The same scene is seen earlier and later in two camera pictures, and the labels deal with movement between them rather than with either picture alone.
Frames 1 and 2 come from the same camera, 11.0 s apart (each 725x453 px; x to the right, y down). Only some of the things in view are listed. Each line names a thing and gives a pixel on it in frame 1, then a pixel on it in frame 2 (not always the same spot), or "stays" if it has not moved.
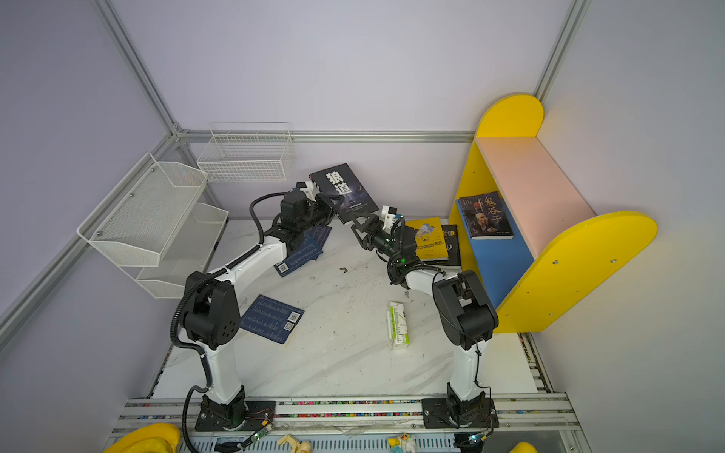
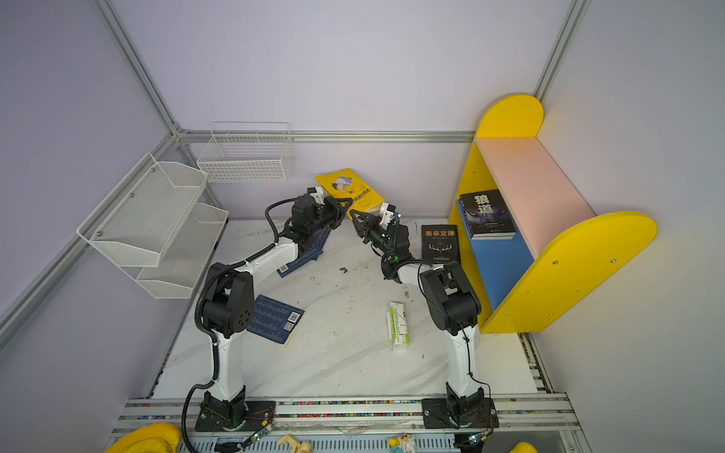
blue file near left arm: (273, 320) stays
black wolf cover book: (340, 180) -> (486, 216)
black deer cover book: (452, 247) stays
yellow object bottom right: (524, 447) stays
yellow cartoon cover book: (430, 243) -> (345, 184)
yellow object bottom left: (157, 438) stays
